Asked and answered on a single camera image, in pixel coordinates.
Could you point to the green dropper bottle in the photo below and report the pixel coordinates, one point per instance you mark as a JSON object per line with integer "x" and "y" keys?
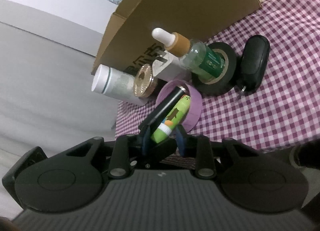
{"x": 193, "y": 55}

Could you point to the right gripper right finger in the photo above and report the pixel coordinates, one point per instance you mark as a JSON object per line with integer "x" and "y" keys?
{"x": 182, "y": 140}

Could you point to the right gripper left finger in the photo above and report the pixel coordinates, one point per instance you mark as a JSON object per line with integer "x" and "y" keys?
{"x": 144, "y": 140}

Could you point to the black car key fob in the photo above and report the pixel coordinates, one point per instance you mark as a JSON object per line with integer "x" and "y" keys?
{"x": 253, "y": 64}

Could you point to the white power adapter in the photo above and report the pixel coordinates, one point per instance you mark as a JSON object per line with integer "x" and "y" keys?
{"x": 167, "y": 67}

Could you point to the black tape roll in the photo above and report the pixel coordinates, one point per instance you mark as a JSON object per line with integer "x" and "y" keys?
{"x": 226, "y": 81}

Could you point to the gold lid cosmetic jar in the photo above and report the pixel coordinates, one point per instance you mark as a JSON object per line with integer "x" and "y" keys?
{"x": 144, "y": 83}

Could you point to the green lip balm tube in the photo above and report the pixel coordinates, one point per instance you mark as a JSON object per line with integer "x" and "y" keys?
{"x": 174, "y": 117}

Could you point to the white supplement bottle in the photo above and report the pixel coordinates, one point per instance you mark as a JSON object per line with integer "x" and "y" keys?
{"x": 115, "y": 84}

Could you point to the black cylindrical tube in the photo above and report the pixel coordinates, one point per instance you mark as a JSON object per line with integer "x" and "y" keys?
{"x": 163, "y": 108}

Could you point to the cardboard box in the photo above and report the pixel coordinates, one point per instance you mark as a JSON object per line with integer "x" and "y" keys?
{"x": 127, "y": 43}

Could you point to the purple checkered tablecloth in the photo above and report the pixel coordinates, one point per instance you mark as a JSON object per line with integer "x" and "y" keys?
{"x": 285, "y": 109}

